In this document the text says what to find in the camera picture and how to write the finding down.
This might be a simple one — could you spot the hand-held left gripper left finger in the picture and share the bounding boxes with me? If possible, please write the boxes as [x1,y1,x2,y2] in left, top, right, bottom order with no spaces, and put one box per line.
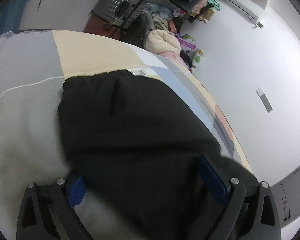
[16,173,94,240]

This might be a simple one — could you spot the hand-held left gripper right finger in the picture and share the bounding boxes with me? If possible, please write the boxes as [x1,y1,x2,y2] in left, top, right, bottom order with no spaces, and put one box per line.
[197,154,282,240]

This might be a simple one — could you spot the black pants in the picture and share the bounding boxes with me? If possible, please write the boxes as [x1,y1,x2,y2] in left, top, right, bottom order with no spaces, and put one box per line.
[58,69,262,240]

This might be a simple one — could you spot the pile of mixed clothes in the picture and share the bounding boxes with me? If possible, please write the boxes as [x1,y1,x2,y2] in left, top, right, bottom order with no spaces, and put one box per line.
[140,0,222,34]

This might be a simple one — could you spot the colour-block patterned bed sheet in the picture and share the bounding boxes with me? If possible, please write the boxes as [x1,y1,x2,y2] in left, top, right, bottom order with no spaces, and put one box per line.
[0,29,254,240]

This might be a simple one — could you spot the green dotted white bag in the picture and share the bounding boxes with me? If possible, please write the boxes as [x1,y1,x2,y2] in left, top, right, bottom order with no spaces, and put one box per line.
[190,48,204,71]

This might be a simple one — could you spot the purple patterned cloth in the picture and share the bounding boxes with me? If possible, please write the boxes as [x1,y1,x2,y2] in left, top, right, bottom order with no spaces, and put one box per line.
[176,33,197,50]

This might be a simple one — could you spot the cream folded quilt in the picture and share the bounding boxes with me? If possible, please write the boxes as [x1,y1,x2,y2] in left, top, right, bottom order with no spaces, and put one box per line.
[143,29,182,55]

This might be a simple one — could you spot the red suitcase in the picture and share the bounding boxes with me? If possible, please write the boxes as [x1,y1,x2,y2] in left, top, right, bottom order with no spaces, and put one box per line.
[82,13,127,40]

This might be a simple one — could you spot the white air conditioner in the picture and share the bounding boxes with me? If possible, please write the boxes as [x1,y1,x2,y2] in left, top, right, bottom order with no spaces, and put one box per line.
[219,0,265,28]

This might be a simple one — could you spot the grey ribbed suitcase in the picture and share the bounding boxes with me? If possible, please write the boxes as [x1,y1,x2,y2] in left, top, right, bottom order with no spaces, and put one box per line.
[90,0,143,29]

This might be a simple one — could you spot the grey wall switch plate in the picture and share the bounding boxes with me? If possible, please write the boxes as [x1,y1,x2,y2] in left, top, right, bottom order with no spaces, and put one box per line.
[256,87,273,113]

